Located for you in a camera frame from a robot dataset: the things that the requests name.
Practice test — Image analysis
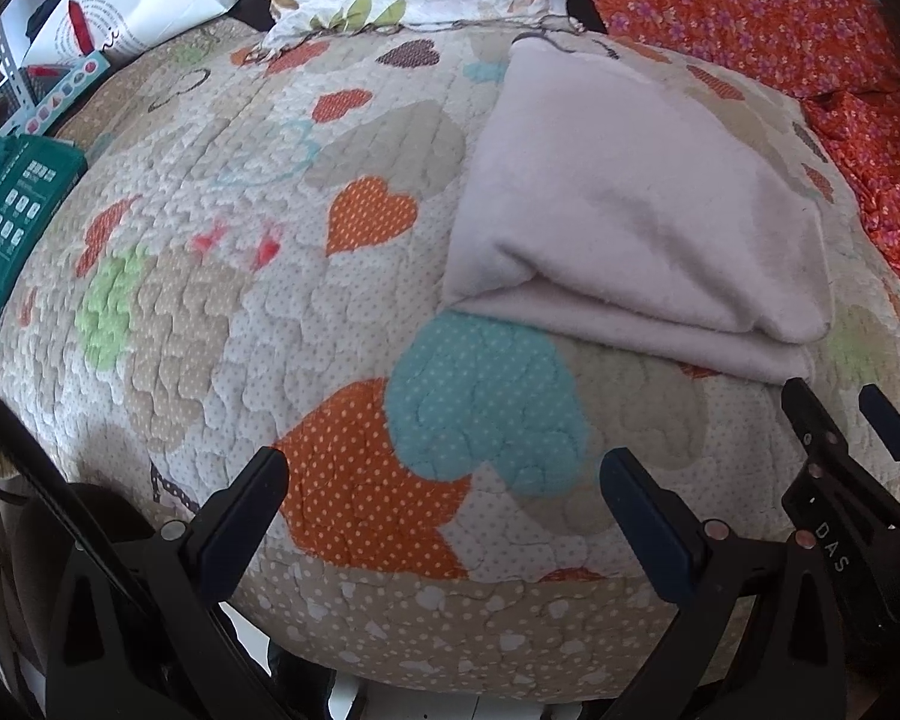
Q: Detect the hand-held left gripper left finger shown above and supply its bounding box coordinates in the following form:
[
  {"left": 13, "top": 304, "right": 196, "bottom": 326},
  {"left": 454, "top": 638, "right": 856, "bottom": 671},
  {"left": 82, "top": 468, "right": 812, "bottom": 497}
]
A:
[{"left": 45, "top": 446, "right": 292, "bottom": 720}]

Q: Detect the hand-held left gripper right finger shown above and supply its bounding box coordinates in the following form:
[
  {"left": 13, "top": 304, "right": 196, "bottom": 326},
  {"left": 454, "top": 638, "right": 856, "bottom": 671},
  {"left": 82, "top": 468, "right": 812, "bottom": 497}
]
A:
[{"left": 598, "top": 448, "right": 848, "bottom": 720}]

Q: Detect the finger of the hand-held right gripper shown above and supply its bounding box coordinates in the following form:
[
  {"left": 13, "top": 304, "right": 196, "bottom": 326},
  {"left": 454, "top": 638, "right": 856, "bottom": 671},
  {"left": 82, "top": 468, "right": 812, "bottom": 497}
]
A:
[
  {"left": 782, "top": 377, "right": 900, "bottom": 580},
  {"left": 859, "top": 384, "right": 900, "bottom": 488}
]

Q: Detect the pale pink towel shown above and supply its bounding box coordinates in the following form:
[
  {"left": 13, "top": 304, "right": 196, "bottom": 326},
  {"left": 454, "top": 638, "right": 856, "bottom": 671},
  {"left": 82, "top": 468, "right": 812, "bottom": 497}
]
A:
[{"left": 442, "top": 41, "right": 833, "bottom": 383}]

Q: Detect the heart patterned quilt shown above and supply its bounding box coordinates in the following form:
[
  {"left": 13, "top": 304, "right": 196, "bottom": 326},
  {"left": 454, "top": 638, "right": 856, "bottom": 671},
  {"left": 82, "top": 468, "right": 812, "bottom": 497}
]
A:
[{"left": 0, "top": 19, "right": 900, "bottom": 698}]

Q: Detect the green cardboard box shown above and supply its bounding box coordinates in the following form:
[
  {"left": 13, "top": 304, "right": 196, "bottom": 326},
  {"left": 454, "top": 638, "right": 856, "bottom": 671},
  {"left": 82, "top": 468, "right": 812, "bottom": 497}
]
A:
[{"left": 0, "top": 136, "right": 87, "bottom": 350}]

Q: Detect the red floral cloth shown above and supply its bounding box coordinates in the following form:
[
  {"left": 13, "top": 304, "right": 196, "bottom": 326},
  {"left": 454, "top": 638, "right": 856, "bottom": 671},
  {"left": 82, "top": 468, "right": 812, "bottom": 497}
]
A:
[{"left": 562, "top": 0, "right": 900, "bottom": 301}]

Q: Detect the colourful paint palette box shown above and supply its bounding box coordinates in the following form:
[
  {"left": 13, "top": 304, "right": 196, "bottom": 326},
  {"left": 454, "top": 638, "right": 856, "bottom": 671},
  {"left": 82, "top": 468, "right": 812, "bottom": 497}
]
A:
[{"left": 11, "top": 52, "right": 113, "bottom": 137}]

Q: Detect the white paper bag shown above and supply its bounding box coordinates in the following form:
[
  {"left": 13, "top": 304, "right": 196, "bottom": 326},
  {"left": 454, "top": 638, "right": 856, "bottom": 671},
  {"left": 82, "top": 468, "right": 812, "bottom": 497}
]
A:
[{"left": 22, "top": 0, "right": 260, "bottom": 72}]

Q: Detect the grey metal rack bracket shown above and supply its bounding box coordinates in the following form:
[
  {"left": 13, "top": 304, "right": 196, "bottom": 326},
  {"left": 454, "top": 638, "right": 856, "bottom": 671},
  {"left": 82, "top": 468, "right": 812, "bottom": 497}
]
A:
[{"left": 0, "top": 22, "right": 35, "bottom": 117}]

